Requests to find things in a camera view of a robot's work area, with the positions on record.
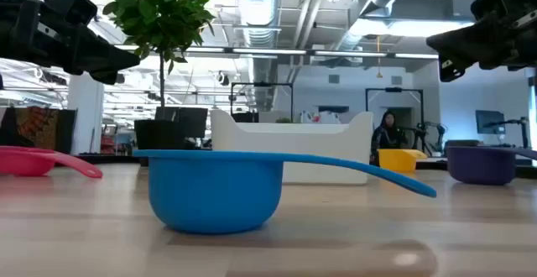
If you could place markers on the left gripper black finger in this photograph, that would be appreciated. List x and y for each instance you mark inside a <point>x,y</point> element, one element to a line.
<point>107,77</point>
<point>105,56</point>

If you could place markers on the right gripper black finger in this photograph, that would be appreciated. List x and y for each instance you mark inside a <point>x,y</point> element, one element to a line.
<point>474,42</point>
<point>449,70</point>

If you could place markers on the purple measuring cup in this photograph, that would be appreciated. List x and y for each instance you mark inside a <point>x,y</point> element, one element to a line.
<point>478,165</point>

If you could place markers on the yellow measuring cup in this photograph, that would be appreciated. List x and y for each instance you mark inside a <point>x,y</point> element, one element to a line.
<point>398,161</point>

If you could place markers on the pink measuring cup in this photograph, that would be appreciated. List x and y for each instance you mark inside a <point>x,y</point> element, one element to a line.
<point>25,163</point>

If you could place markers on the white plastic basket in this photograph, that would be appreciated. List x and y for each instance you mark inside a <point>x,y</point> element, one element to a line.
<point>319,142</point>

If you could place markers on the black panel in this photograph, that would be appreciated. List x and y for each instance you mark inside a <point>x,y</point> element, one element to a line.
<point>67,130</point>

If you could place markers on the green leafy artificial plant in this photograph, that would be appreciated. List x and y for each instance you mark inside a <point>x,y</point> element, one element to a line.
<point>159,12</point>

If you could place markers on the colourful patterned panel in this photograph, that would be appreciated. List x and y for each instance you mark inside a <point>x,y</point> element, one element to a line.
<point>33,128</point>

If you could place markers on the person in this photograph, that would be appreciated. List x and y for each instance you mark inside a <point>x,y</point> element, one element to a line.
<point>386,136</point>

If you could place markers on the dark computer monitor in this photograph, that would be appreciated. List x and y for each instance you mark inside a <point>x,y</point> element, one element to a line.
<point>193,121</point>

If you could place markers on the long ceiling light strip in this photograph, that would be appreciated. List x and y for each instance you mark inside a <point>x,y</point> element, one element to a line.
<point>268,51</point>

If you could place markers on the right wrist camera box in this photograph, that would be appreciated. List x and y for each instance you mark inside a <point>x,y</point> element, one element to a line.
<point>488,4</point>

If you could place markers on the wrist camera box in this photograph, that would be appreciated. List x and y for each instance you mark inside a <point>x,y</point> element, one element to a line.
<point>488,4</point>
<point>71,4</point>

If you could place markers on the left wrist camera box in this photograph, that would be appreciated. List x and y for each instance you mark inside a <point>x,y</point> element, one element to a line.
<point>71,4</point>

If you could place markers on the black metal frame stand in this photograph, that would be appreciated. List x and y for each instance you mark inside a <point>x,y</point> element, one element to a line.
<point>394,89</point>
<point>262,85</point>

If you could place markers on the slanted silver ventilation duct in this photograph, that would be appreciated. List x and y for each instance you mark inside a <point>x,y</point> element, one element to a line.
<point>377,0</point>

